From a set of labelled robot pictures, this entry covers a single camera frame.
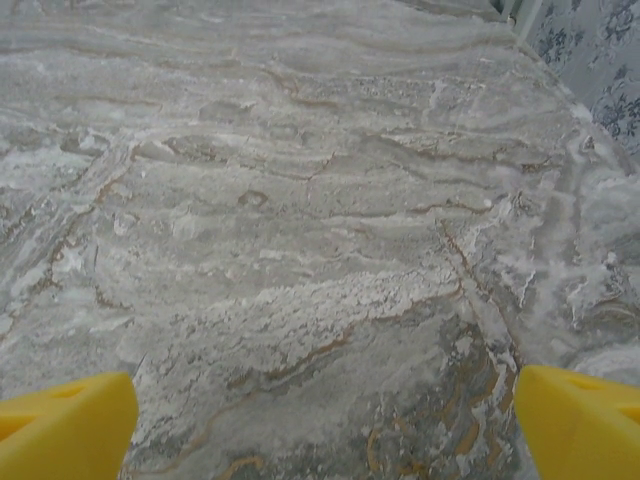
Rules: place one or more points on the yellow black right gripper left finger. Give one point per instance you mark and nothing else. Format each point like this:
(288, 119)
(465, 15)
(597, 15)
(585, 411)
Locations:
(65, 430)

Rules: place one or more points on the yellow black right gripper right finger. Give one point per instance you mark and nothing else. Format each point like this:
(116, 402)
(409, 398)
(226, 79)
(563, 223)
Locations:
(585, 430)

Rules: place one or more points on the aluminium table side rail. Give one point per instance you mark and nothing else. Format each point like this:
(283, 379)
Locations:
(530, 35)

